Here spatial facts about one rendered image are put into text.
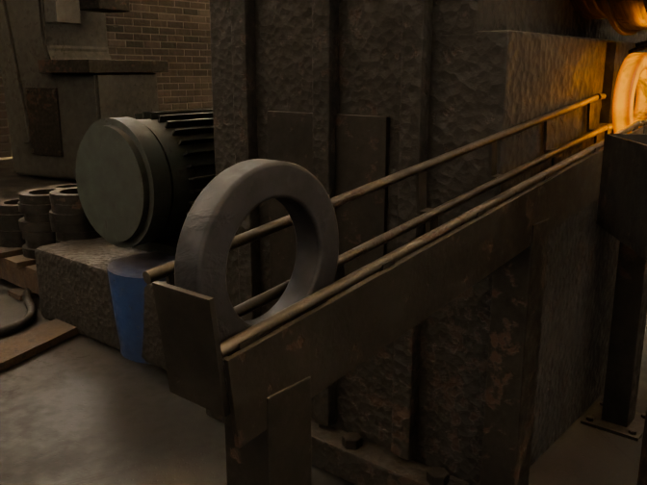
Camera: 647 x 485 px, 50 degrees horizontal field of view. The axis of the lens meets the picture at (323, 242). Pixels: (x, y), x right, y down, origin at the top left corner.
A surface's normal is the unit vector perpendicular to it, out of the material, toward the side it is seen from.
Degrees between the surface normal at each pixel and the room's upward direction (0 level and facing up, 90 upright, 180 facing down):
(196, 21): 90
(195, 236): 64
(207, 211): 50
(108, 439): 0
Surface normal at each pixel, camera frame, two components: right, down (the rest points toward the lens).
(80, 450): 0.00, -0.97
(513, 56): 0.77, 0.15
